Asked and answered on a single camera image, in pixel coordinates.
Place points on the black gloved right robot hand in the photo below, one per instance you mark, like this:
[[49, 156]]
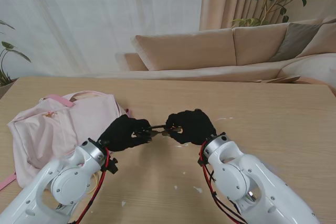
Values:
[[194, 127]]

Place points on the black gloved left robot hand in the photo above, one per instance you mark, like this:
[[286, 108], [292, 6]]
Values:
[[120, 134]]

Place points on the dark sunglasses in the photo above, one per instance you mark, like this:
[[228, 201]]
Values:
[[157, 127]]

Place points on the pale pink backpack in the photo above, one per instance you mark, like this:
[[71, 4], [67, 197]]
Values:
[[47, 134]]

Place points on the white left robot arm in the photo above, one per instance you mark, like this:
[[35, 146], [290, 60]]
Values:
[[65, 182]]

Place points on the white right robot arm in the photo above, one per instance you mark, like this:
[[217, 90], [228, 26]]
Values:
[[231, 166]]

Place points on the beige sofa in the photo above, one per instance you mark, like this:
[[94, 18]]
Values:
[[189, 51]]

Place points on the flat wooden tray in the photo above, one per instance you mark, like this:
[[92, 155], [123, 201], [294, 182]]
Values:
[[286, 79]]

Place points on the white sheer curtain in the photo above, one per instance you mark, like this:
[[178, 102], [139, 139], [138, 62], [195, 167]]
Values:
[[105, 11]]

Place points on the beige pleated curtain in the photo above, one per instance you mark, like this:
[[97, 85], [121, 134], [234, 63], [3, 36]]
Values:
[[225, 1]]

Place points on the white sofa cushion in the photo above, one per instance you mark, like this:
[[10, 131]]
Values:
[[312, 68]]

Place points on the grey brown sofa cushion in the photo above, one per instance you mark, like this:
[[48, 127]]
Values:
[[296, 40]]

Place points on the broad leaf green plant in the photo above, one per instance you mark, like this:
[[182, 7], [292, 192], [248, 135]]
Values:
[[10, 47]]

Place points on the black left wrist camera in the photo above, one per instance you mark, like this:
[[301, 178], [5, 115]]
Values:
[[113, 165]]

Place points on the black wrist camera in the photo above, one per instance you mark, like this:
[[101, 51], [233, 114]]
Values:
[[203, 161], [113, 165]]

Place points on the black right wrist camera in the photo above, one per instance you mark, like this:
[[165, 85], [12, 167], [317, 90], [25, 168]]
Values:
[[203, 161]]

